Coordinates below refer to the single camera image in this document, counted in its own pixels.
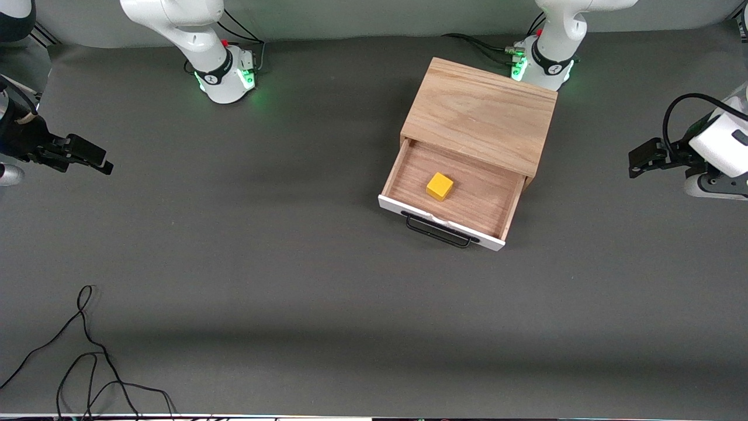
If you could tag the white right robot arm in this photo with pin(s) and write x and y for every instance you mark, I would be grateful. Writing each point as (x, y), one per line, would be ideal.
(198, 41)

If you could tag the aluminium frame rail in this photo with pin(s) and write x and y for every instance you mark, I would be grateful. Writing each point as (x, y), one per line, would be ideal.
(44, 36)

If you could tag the yellow wooden block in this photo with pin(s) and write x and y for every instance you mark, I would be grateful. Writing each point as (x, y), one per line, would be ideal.
(439, 187)

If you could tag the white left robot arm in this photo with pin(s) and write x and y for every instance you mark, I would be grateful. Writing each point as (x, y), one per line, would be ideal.
(552, 35)

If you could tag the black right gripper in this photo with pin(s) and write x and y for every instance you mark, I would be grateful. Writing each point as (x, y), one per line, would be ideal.
(24, 140)

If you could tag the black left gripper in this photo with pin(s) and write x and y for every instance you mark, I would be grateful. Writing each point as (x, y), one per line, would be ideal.
(681, 148)

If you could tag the wooden drawer with white front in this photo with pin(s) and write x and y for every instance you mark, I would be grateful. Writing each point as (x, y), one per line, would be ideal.
(467, 199)

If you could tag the light wooden drawer cabinet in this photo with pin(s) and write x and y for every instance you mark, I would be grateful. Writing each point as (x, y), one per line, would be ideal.
(479, 111)

